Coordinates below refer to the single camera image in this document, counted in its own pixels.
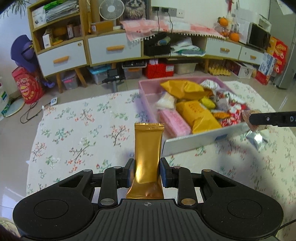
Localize red white candy packet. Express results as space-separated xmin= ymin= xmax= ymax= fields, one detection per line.
xmin=220 ymin=103 xmax=247 ymax=127

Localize red storage box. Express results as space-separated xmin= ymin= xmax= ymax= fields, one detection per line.
xmin=144 ymin=63 xmax=175 ymax=79

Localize potted green plant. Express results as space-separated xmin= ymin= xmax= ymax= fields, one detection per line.
xmin=1 ymin=0 xmax=31 ymax=18

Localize clear white snack packet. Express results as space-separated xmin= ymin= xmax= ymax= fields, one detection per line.
xmin=156 ymin=92 xmax=176 ymax=109

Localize oranges on cabinet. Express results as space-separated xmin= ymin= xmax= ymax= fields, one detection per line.
xmin=215 ymin=16 xmax=240 ymax=42

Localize yellow biscuit bag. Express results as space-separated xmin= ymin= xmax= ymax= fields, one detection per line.
xmin=176 ymin=100 xmax=222 ymax=134

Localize purple hat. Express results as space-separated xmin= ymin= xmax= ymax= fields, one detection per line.
xmin=11 ymin=35 xmax=38 ymax=73

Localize small yellow snack packet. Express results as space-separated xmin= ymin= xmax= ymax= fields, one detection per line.
xmin=199 ymin=96 xmax=216 ymax=109

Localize red gift bag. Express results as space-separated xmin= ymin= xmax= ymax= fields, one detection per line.
xmin=11 ymin=67 xmax=44 ymax=104

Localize gold snack bar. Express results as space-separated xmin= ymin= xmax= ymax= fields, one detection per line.
xmin=126 ymin=123 xmax=165 ymax=199

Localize black microwave oven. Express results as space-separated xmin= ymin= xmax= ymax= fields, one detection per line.
xmin=246 ymin=23 xmax=270 ymax=51

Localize white desk fan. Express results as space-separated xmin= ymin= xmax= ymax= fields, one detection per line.
xmin=99 ymin=0 xmax=125 ymax=21

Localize white green snack packet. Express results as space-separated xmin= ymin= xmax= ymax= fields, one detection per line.
xmin=200 ymin=79 xmax=245 ymax=112

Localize large yellow snack bag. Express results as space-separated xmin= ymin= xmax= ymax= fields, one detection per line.
xmin=160 ymin=80 xmax=207 ymax=100

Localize wooden white TV cabinet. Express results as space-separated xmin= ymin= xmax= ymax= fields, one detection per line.
xmin=27 ymin=1 xmax=264 ymax=89

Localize orange white snack packet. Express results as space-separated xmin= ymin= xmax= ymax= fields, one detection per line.
xmin=211 ymin=110 xmax=231 ymax=120

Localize beige pastry packet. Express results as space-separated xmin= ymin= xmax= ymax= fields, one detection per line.
xmin=241 ymin=109 xmax=267 ymax=132

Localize pink wafer packet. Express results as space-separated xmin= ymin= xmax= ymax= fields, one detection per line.
xmin=158 ymin=109 xmax=191 ymax=138

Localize silver foil packet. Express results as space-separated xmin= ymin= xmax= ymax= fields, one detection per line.
xmin=246 ymin=130 xmax=269 ymax=152

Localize pink cloth runner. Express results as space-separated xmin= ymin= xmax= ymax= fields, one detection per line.
xmin=120 ymin=19 xmax=225 ymax=42

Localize framed cat picture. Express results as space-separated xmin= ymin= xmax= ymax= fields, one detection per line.
xmin=123 ymin=0 xmax=151 ymax=20

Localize red orange carton stack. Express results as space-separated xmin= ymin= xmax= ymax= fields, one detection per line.
xmin=267 ymin=37 xmax=288 ymax=74

